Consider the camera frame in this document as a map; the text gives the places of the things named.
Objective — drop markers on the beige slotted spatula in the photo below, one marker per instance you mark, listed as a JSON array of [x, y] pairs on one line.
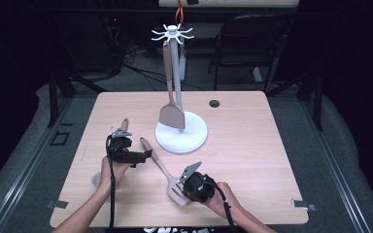
[[162, 168]]

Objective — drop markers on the dark equipment stand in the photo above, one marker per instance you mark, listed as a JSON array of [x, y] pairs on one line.
[[115, 35]]

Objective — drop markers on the black printed shirt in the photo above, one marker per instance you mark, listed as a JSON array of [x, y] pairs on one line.
[[175, 230]]

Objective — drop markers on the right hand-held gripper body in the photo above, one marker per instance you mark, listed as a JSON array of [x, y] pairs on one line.
[[197, 189]]

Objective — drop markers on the white utensil rack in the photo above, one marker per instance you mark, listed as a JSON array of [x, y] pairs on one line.
[[191, 139]]

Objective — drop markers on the black chair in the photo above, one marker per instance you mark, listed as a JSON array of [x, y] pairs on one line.
[[255, 59]]

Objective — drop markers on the black metal frame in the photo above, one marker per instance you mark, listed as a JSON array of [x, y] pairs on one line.
[[53, 97], [318, 103]]

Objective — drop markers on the grey metal bracket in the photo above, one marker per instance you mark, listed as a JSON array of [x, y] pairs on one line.
[[302, 204], [57, 204]]

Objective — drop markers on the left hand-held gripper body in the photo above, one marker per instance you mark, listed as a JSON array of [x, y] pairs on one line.
[[121, 150]]

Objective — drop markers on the metal floor rail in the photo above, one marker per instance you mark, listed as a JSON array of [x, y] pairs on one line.
[[29, 161], [336, 168]]

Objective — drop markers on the white stand foot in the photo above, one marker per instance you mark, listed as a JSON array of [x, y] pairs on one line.
[[257, 75]]

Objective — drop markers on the person's right hand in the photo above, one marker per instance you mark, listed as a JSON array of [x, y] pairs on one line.
[[225, 200]]

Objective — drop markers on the beige solid spatula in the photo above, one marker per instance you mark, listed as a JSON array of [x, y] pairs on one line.
[[173, 116]]

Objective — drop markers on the person's left hand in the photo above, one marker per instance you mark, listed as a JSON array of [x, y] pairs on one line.
[[116, 173]]

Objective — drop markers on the beige perforated skimmer spoon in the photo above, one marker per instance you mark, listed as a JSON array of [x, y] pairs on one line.
[[125, 124]]

